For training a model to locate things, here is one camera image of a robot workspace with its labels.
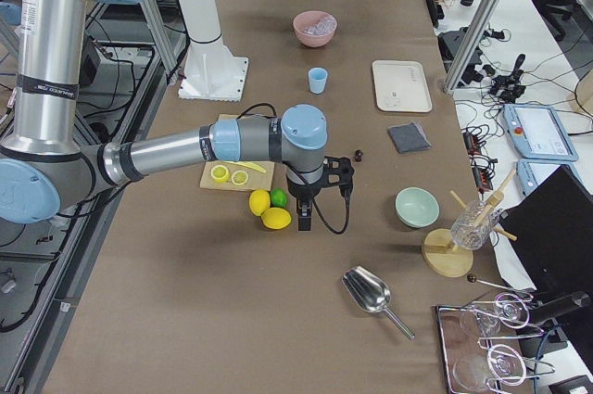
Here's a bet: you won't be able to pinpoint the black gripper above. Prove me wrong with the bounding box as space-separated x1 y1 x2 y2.
286 164 321 232

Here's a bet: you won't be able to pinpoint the dark red cherries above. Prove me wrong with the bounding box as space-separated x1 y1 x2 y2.
354 149 363 162

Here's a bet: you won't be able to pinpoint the clear ice cubes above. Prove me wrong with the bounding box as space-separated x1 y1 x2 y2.
302 15 337 36

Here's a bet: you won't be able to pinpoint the metal ice scoop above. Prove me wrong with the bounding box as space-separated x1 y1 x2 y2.
342 266 415 341

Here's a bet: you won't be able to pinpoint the light blue cup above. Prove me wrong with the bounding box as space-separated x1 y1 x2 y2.
308 67 328 95

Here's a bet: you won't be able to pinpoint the yellow lemon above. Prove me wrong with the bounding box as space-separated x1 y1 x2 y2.
261 207 292 230
248 189 271 217

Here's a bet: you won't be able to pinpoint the green lime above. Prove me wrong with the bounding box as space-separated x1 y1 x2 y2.
270 188 288 208

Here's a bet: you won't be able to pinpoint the yellow plastic knife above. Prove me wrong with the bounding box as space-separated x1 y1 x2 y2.
225 161 267 173

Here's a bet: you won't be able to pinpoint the lemon slice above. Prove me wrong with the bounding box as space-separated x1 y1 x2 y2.
231 170 249 186

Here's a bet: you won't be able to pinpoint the lemon half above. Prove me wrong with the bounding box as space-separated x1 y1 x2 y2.
210 164 231 183

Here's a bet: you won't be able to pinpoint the mint green bowl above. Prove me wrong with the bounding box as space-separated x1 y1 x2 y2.
395 187 440 228

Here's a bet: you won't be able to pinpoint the grey folded cloth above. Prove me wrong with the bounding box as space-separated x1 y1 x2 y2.
387 122 431 153

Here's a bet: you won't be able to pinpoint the wooden glass holder tree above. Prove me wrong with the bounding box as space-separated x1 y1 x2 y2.
422 169 517 277

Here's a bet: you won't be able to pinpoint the clear crystal glass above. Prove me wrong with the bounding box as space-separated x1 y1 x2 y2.
450 200 500 250

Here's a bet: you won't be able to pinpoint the cream rabbit tray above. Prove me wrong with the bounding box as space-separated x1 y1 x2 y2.
372 60 433 113

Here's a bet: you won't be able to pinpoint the pink bowl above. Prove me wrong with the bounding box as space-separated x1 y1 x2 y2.
293 10 337 48

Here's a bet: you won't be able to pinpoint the metal glass tray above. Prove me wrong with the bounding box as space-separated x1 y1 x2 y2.
435 294 544 393

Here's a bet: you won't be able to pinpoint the blue teach pendant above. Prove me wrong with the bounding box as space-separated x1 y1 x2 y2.
503 104 579 162
516 159 578 197

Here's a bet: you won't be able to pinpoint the black monitor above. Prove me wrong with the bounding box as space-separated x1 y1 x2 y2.
500 165 592 295

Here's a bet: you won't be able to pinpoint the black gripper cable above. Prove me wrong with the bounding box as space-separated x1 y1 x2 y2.
236 103 354 235

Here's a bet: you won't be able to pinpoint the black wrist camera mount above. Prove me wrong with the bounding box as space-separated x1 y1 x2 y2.
322 156 355 198

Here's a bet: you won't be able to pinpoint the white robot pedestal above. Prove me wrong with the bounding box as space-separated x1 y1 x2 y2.
178 0 248 102

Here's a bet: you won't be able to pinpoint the aluminium frame post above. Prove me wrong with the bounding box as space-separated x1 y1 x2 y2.
443 0 499 95

